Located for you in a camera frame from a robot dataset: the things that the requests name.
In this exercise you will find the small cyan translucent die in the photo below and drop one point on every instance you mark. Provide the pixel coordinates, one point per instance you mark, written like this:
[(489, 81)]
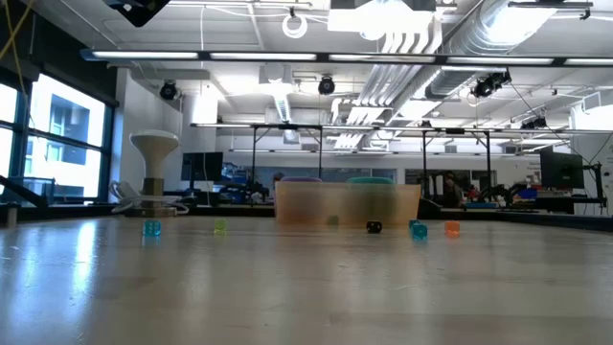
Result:
[(152, 227), (420, 231), (413, 223)]

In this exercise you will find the small black die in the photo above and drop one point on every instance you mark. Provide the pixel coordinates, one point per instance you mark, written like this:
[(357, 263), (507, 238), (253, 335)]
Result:
[(374, 226)]

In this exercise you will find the small orange translucent die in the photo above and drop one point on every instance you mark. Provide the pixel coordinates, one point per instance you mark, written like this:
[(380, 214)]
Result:
[(452, 228)]

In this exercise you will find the overhead LED light bar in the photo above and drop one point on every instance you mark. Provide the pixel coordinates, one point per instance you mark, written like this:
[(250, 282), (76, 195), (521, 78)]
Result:
[(143, 55)]

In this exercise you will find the black computer monitor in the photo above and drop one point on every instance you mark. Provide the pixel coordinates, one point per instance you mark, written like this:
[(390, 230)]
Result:
[(561, 170), (201, 167)]

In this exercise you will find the orange translucent plastic bin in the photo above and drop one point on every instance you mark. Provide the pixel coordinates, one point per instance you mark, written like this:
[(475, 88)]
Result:
[(335, 203)]

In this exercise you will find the person at desk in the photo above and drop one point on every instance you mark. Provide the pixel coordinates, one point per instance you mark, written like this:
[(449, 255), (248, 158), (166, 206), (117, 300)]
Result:
[(452, 189)]

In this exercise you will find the black ceiling-hung camera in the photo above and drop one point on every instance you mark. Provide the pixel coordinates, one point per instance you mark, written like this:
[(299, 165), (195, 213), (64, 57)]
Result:
[(488, 84), (168, 90), (326, 85)]

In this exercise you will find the white pedestal stand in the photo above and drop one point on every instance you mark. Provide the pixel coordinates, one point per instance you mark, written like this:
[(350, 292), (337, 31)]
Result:
[(154, 153)]

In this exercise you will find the black background rig frame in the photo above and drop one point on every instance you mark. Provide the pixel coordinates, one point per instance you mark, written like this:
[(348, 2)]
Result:
[(287, 127)]

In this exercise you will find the silver ventilation duct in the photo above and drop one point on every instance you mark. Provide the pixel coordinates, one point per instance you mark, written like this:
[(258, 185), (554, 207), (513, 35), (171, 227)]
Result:
[(460, 62)]

